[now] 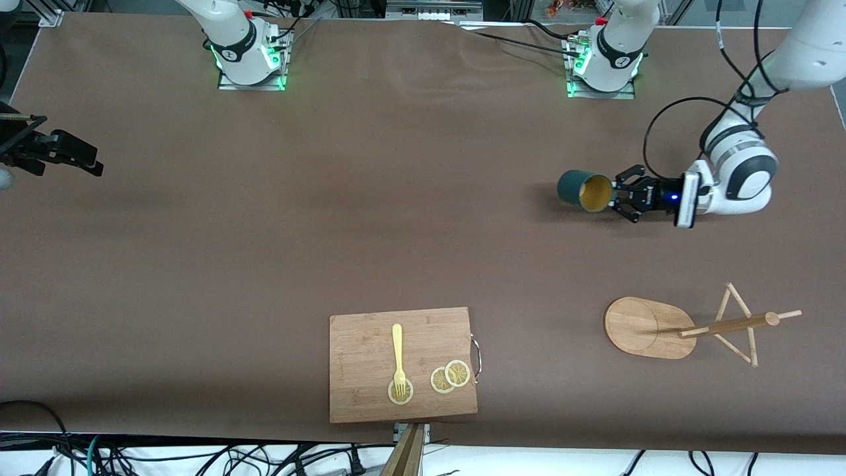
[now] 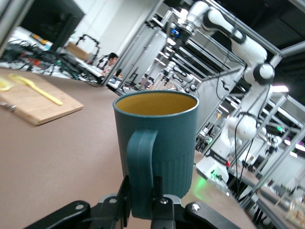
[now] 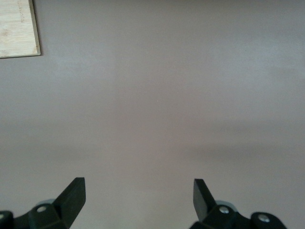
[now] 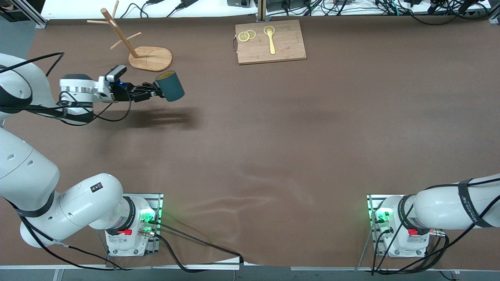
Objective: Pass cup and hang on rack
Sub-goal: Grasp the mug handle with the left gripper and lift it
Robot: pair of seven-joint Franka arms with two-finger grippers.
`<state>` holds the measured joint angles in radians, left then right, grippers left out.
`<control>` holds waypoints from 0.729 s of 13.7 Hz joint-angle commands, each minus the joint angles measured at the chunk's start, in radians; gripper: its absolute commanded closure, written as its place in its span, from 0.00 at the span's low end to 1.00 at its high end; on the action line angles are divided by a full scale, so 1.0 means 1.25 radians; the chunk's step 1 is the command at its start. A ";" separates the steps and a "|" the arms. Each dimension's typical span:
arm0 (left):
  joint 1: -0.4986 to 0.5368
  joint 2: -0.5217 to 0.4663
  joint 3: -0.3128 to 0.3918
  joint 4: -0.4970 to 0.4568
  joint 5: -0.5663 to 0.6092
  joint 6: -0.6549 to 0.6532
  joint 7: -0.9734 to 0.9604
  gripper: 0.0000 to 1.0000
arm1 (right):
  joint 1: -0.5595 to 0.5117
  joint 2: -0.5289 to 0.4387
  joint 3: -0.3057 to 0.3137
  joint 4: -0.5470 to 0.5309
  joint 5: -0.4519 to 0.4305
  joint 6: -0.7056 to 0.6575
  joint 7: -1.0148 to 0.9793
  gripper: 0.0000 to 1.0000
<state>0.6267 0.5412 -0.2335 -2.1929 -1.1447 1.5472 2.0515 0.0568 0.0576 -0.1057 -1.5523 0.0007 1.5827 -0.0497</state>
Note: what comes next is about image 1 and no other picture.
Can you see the dried lemon slice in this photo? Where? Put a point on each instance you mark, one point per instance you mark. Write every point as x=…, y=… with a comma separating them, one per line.
x=407, y=394
x=439, y=382
x=457, y=373

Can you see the wooden cup rack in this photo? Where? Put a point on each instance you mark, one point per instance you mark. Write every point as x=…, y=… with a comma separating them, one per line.
x=641, y=327

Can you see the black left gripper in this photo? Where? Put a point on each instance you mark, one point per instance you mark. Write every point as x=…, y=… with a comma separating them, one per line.
x=655, y=196

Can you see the yellow plastic fork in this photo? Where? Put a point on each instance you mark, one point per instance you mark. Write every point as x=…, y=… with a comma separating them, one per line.
x=397, y=344

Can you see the table cover mat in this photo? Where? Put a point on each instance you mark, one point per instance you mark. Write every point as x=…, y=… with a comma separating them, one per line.
x=330, y=231

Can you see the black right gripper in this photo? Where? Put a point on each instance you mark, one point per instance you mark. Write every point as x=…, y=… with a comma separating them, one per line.
x=20, y=149

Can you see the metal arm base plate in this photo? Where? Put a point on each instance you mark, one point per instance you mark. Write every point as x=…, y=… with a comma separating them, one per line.
x=251, y=86
x=601, y=94

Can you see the teal cup yellow inside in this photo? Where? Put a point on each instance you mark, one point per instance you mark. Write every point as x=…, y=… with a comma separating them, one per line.
x=572, y=188

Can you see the wooden beam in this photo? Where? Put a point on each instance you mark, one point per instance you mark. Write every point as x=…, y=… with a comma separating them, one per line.
x=406, y=456

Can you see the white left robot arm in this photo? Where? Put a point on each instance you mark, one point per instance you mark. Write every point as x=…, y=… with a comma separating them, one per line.
x=747, y=172

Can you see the aluminium table corner bracket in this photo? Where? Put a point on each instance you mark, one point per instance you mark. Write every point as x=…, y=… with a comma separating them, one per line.
x=49, y=18

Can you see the grey power strip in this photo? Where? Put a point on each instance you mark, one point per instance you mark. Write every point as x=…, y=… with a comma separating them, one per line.
x=429, y=10

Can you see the wooden cutting board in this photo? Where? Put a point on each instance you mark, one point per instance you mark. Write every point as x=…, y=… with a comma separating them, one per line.
x=363, y=357

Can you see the metal bracket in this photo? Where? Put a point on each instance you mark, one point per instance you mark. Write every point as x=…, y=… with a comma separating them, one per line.
x=426, y=433

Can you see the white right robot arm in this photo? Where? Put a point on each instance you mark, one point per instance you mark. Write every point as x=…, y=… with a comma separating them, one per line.
x=228, y=26

